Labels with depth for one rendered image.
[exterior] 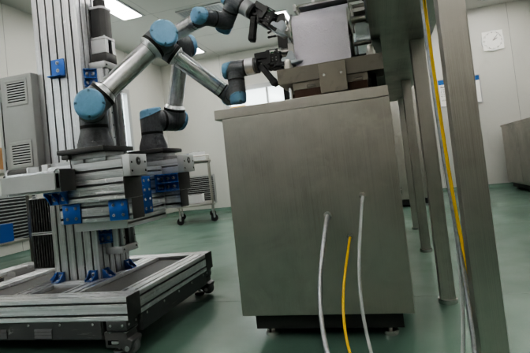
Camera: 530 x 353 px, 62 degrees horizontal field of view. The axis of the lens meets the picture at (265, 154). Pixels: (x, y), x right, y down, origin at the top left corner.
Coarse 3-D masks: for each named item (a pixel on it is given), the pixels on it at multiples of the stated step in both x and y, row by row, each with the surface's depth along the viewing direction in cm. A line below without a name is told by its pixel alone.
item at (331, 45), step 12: (300, 36) 188; (312, 36) 187; (324, 36) 185; (336, 36) 184; (348, 36) 183; (300, 48) 188; (312, 48) 187; (324, 48) 185; (336, 48) 184; (348, 48) 183; (312, 60) 187; (324, 60) 185
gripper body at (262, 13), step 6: (252, 6) 196; (258, 6) 197; (264, 6) 196; (252, 12) 198; (258, 12) 197; (264, 12) 194; (270, 12) 196; (258, 18) 197; (264, 18) 196; (270, 18) 195; (276, 18) 199
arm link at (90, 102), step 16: (160, 32) 180; (176, 32) 183; (144, 48) 180; (160, 48) 182; (128, 64) 178; (144, 64) 181; (112, 80) 175; (128, 80) 179; (80, 96) 169; (96, 96) 171; (112, 96) 176; (80, 112) 170; (96, 112) 171
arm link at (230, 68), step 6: (240, 60) 193; (222, 66) 194; (228, 66) 193; (234, 66) 192; (240, 66) 192; (222, 72) 194; (228, 72) 194; (234, 72) 192; (240, 72) 193; (228, 78) 194
